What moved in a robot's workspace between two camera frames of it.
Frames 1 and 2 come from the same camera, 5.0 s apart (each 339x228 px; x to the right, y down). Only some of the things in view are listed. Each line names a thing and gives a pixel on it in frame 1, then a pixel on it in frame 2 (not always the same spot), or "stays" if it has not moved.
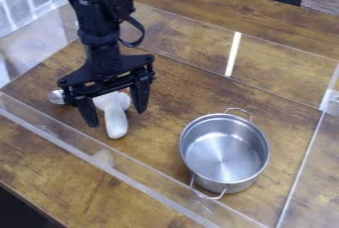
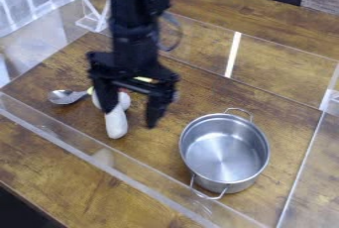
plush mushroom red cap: (114, 103) stays
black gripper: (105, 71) -> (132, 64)
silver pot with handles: (225, 151) stays
